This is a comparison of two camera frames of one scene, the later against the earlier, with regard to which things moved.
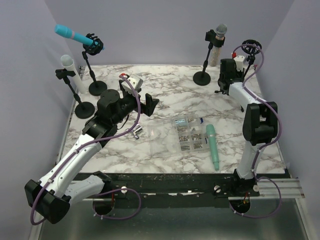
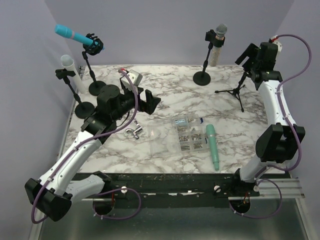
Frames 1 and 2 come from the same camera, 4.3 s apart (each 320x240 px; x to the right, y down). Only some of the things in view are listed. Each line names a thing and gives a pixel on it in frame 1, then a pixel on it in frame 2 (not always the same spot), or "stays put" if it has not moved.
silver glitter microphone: x=221 y=30 stays put
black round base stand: x=203 y=78 stays put
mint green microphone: x=210 y=131 stays put
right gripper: x=240 y=73 -> x=251 y=52
